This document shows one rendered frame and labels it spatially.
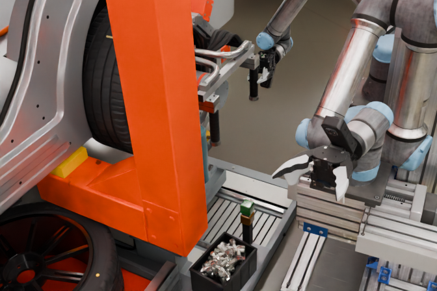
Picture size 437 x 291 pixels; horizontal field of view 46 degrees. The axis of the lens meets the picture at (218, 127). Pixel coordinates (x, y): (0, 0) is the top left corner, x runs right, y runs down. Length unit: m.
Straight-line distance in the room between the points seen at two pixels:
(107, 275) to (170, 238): 0.25
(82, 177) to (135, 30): 0.79
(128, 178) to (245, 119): 1.71
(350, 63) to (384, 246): 0.60
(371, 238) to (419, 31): 0.65
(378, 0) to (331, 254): 1.24
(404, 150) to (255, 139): 1.76
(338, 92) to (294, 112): 2.11
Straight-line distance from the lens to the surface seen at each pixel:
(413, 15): 1.36
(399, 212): 1.73
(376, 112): 1.25
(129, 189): 1.80
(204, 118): 2.30
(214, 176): 2.72
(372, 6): 1.38
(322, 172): 1.13
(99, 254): 1.96
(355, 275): 2.24
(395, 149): 1.55
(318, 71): 3.92
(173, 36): 1.39
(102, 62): 1.93
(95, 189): 1.94
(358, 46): 1.37
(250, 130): 3.28
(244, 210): 1.83
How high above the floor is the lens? 1.94
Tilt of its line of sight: 36 degrees down
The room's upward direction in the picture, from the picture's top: 3 degrees counter-clockwise
